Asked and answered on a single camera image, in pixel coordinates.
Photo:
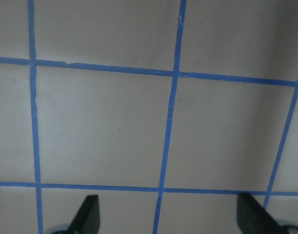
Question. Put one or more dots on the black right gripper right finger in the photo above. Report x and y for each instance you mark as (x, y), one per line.
(253, 219)

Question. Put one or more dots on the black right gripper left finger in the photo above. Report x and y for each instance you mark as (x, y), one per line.
(87, 219)

